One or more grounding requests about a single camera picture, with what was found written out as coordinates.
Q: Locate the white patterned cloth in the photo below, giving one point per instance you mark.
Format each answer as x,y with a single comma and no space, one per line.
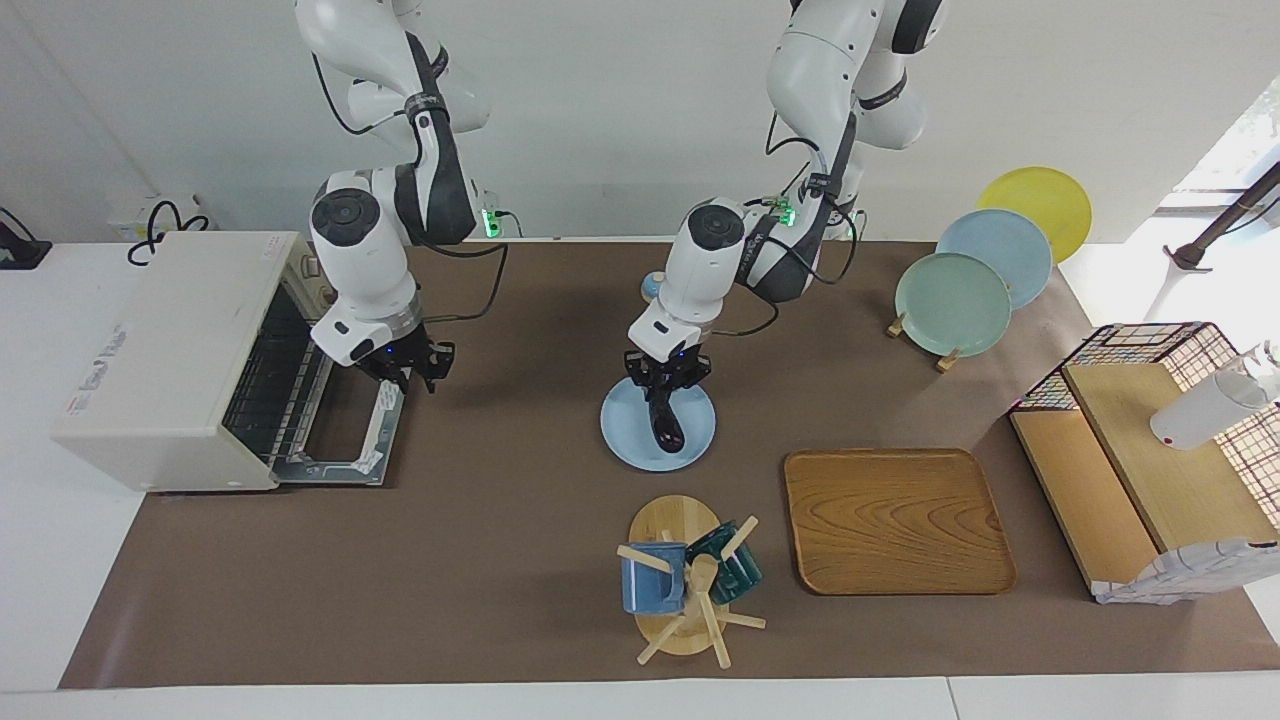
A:
1190,572

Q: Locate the white bottle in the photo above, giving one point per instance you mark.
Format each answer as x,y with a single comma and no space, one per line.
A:
1200,415

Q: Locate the brown table mat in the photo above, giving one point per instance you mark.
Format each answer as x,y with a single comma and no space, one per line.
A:
480,560

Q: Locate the dark purple eggplant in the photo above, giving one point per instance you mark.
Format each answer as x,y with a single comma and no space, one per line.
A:
667,428

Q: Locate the white toaster oven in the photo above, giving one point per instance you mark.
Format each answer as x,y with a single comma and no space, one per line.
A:
160,350

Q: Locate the wooden mug tree stand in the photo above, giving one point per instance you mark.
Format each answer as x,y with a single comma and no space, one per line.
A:
675,520

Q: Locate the blue enamel mug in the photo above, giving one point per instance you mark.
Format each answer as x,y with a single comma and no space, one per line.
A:
650,590

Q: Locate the dark tripod stand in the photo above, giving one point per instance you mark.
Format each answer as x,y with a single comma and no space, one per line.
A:
1225,222

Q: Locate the dark green mug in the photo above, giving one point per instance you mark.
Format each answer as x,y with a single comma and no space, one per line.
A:
740,575

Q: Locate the yellow plate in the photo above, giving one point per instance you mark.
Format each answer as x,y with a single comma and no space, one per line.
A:
1045,200

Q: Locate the white power outlet box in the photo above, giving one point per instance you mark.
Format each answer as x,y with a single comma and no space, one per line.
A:
125,218

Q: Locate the light blue racked plate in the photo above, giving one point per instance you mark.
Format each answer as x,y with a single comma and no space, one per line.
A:
1005,245

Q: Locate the wooden serving tray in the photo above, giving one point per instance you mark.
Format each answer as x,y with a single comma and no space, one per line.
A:
890,520

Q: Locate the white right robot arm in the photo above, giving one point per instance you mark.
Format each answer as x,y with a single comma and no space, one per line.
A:
365,240

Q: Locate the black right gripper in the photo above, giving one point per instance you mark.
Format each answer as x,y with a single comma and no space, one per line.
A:
395,352

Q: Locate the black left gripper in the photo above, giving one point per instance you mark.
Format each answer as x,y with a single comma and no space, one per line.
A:
672,365

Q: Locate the pale green plate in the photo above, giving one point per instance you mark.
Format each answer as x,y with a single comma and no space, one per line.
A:
950,305

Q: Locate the wooden plate rack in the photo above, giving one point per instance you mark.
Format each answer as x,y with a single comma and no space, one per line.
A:
946,362

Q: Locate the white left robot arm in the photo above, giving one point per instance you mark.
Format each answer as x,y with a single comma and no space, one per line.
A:
700,260

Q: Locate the black clamp mount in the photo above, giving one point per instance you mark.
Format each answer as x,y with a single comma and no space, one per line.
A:
22,252

